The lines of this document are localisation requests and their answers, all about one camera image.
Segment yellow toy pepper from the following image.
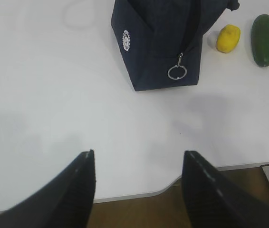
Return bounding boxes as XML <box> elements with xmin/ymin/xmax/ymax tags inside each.
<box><xmin>216</xmin><ymin>24</ymin><xmax>241</xmax><ymax>53</ymax></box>

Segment navy blue lunch bag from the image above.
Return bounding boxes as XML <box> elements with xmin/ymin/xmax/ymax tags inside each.
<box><xmin>111</xmin><ymin>0</ymin><xmax>240</xmax><ymax>91</ymax></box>

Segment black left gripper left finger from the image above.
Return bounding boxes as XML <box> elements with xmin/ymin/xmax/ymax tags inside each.
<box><xmin>0</xmin><ymin>150</ymin><xmax>95</xmax><ymax>228</ymax></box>

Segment green cucumber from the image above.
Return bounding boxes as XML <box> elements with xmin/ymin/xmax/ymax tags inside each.
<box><xmin>251</xmin><ymin>14</ymin><xmax>269</xmax><ymax>67</ymax></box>

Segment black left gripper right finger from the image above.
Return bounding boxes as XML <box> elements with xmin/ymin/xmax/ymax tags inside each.
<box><xmin>182</xmin><ymin>151</ymin><xmax>269</xmax><ymax>228</ymax></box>

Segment silver zipper pull ring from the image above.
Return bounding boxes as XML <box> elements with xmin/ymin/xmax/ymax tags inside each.
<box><xmin>167</xmin><ymin>52</ymin><xmax>187</xmax><ymax>80</ymax></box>

